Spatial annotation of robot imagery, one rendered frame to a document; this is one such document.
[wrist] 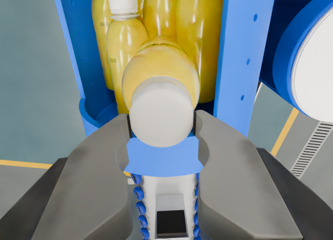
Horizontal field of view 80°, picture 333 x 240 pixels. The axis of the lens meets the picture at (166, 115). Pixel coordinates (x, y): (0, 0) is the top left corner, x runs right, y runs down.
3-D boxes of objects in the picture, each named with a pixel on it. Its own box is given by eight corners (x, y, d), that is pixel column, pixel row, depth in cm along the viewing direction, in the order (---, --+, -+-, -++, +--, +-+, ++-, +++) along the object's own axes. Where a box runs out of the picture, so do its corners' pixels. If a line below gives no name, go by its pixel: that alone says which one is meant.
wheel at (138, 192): (140, 204, 65) (145, 200, 66) (138, 194, 63) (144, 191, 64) (133, 195, 68) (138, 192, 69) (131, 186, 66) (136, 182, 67)
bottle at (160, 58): (184, 82, 31) (211, 157, 14) (138, 82, 31) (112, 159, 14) (185, 32, 28) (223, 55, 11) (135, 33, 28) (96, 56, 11)
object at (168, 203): (155, 199, 73) (155, 244, 60) (155, 192, 71) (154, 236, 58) (183, 198, 73) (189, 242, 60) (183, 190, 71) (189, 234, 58)
